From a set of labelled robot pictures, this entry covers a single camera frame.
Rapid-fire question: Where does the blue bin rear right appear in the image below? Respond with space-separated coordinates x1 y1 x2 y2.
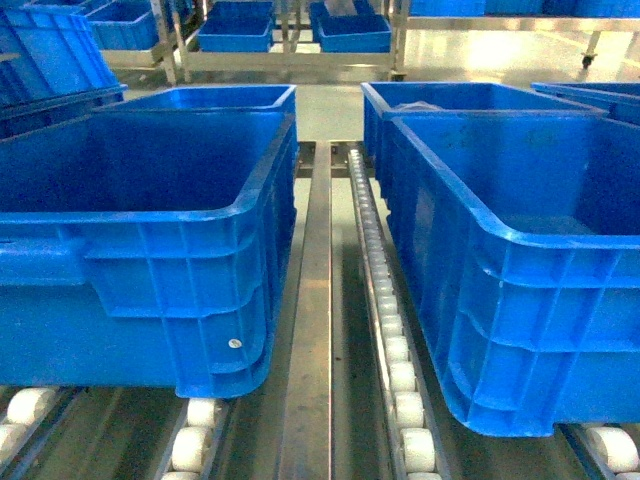
361 82 605 179

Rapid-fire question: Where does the steel shelf rack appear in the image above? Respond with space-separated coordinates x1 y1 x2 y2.
1 142 639 479

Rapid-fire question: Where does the blue bin front left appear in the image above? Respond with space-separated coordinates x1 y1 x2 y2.
1 110 296 398

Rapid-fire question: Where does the background steel cart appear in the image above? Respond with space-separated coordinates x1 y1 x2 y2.
100 1 401 85

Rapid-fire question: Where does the white roller track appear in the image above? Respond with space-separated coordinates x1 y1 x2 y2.
347 148 442 479

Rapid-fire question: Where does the tilted blue bin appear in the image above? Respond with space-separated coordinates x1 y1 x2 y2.
1 7 126 139

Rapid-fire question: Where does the blue bin front right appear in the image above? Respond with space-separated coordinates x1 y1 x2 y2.
386 113 639 437

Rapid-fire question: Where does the blue bin far right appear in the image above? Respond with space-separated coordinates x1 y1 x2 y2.
531 82 640 125

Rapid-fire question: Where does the background blue bin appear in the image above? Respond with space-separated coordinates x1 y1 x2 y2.
197 1 275 53
87 1 159 50
309 1 392 53

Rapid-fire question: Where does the blue bin rear left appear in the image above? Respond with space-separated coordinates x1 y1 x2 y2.
97 84 297 137

